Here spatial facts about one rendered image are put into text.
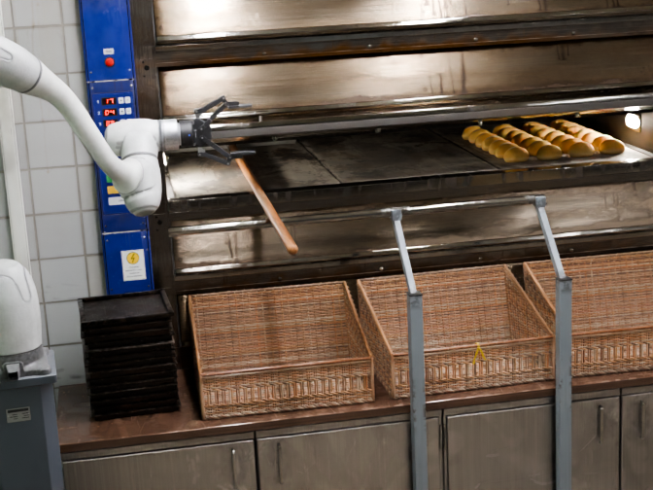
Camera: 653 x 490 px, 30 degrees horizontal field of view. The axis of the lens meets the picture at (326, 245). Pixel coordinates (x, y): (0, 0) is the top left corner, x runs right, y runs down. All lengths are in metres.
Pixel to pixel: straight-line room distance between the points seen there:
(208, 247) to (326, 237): 0.41
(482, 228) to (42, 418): 1.86
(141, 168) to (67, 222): 0.79
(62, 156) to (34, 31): 0.41
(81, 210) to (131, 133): 0.71
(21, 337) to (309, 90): 1.49
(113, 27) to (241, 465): 1.45
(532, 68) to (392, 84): 0.51
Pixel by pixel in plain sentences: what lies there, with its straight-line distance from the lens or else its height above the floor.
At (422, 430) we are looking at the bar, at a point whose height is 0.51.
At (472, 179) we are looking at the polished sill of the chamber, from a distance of 4.32.
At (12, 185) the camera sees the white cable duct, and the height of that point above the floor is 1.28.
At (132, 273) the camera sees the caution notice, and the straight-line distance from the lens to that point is 4.16.
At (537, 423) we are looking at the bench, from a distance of 4.05.
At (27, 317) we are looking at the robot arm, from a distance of 3.11.
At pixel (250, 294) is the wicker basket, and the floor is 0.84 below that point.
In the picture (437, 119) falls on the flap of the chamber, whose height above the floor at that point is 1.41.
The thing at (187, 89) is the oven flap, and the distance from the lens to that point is 4.09.
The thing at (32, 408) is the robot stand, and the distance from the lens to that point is 3.16.
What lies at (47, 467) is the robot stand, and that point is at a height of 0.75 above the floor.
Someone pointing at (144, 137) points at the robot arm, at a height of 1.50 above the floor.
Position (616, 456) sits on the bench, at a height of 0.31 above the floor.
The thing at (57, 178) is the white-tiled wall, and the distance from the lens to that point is 4.12.
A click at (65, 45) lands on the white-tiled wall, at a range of 4.06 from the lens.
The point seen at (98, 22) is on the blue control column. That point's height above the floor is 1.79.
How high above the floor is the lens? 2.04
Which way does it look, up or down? 14 degrees down
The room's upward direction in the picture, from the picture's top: 3 degrees counter-clockwise
